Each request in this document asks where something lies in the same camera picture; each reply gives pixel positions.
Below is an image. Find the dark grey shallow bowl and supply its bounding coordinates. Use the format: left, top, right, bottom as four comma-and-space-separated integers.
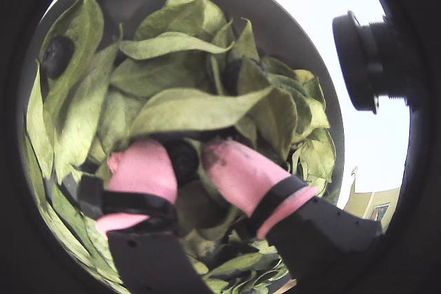
17, 0, 345, 288

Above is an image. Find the black camera lens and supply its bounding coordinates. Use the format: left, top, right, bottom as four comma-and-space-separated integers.
331, 10, 413, 116

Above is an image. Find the dark blueberry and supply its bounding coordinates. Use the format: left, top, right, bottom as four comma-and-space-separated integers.
165, 139, 201, 185
223, 58, 269, 85
41, 35, 75, 80

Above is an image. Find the pile of green leaves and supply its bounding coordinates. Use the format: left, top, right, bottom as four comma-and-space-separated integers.
22, 0, 338, 294

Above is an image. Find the pink-tipped black gripper finger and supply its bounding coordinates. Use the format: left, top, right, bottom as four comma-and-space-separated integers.
77, 139, 214, 294
200, 137, 384, 284

